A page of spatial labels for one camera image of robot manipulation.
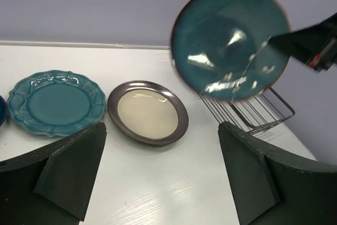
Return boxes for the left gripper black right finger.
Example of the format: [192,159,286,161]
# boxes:
[218,122,336,224]

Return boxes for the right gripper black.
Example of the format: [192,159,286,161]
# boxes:
[268,14,336,72]

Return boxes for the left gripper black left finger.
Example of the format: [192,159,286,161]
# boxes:
[1,122,107,225]

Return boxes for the blue plate white blossoms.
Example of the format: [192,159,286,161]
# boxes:
[170,0,290,102]

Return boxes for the dark blue curved dish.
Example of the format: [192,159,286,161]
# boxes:
[0,96,7,126]

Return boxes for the teal scalloped plate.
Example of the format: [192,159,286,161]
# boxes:
[7,70,106,137]

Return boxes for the cream plate brown rim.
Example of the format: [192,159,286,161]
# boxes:
[107,80,189,146]

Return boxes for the dark wire dish rack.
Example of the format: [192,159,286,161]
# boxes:
[199,88,295,134]

